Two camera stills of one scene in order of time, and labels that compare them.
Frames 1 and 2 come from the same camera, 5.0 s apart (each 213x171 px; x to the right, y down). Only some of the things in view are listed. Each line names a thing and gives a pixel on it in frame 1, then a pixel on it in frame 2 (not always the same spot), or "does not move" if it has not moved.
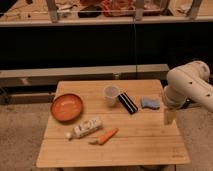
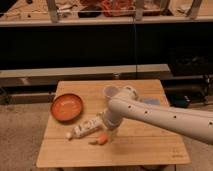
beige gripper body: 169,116 -> 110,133
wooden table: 111,122 does not move
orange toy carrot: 105,137 does not move
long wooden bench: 50,76 does not move
